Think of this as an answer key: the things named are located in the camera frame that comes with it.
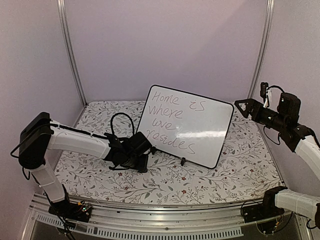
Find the floral patterned table mat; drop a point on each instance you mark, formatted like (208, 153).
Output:
(244, 172)

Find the right aluminium corner post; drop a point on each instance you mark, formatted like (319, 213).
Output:
(269, 11)

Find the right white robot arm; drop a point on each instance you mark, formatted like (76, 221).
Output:
(302, 141)

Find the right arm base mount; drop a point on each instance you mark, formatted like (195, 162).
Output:
(261, 211)

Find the left aluminium corner post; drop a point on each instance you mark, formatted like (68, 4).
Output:
(61, 7)

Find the small black-framed whiteboard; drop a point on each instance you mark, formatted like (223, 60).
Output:
(186, 125)

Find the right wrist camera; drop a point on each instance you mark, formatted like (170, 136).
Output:
(263, 89)

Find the aluminium corner post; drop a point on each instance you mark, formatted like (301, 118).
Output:
(269, 11)
(61, 7)

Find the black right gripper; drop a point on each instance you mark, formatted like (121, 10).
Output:
(254, 105)

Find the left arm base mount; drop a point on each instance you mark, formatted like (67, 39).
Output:
(65, 209)

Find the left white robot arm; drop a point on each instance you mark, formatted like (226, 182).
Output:
(44, 134)

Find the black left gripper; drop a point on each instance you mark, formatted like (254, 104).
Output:
(142, 166)

